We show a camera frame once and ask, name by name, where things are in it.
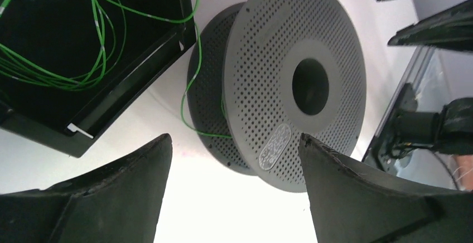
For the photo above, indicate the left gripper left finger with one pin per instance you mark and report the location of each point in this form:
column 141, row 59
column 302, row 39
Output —
column 117, row 202

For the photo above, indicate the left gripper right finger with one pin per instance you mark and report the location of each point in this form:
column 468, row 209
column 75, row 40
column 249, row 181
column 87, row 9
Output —
column 351, row 201

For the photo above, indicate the black plastic bin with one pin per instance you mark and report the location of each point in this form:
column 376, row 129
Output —
column 69, row 68

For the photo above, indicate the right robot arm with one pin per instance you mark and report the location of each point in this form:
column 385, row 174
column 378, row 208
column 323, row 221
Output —
column 450, row 130

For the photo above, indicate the dark grey cable spool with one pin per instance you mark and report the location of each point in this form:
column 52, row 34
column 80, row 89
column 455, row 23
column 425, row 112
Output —
column 263, row 73

